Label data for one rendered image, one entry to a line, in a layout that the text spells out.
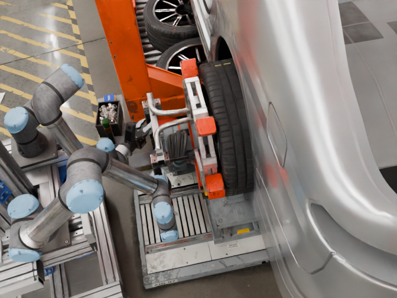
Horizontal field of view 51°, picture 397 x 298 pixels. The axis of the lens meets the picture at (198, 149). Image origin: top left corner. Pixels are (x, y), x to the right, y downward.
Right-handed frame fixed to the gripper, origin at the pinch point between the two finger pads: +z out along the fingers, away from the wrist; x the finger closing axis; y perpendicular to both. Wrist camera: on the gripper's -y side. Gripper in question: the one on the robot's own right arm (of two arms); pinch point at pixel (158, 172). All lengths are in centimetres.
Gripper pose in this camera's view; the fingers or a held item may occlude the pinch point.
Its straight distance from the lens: 195.2
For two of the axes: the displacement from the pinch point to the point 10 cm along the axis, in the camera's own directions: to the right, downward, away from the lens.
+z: -2.1, -7.7, 6.0
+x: -9.7, 2.4, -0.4
